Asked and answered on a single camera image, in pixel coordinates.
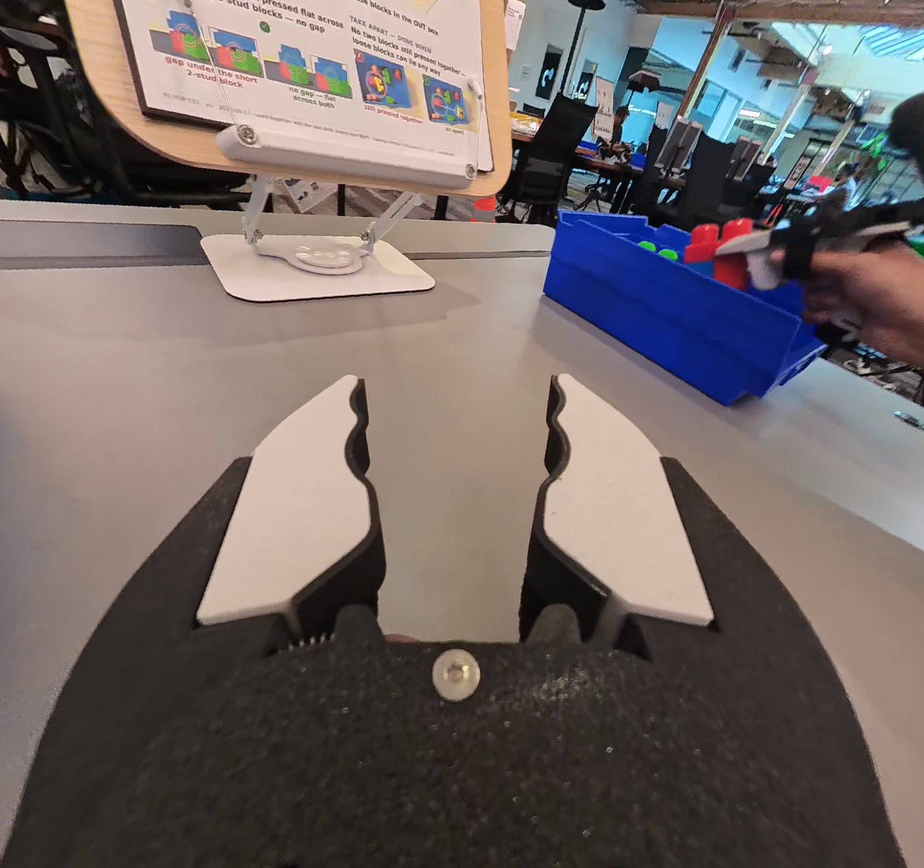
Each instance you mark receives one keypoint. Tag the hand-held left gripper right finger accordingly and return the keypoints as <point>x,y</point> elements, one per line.
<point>621,514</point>

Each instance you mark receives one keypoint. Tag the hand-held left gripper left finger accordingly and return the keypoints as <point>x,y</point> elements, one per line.
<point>289,514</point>

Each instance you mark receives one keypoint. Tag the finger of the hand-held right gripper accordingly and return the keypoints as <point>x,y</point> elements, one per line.
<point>751,243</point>

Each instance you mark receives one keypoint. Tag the red two-stud toy block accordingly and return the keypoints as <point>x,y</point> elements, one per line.
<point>704,243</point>

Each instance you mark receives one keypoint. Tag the green two-stud toy block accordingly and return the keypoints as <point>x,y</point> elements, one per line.
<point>660,250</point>

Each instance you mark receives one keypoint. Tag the blue plastic bin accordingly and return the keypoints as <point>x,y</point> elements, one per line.
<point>650,319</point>

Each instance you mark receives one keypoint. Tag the person's right hand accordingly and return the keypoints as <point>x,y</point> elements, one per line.
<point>881,297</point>

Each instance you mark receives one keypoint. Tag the black office chair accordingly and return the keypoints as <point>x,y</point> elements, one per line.
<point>556,146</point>

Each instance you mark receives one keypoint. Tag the white stand with wooden board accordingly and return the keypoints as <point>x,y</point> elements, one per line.
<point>325,276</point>

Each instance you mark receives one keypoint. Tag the orange striped cone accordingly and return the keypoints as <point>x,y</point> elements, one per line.
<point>483,209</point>

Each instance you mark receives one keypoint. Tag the black floor lamp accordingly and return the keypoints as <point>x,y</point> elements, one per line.
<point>585,3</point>

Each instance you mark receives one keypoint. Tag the printed instruction sheet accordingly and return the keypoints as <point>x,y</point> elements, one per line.
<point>303,73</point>

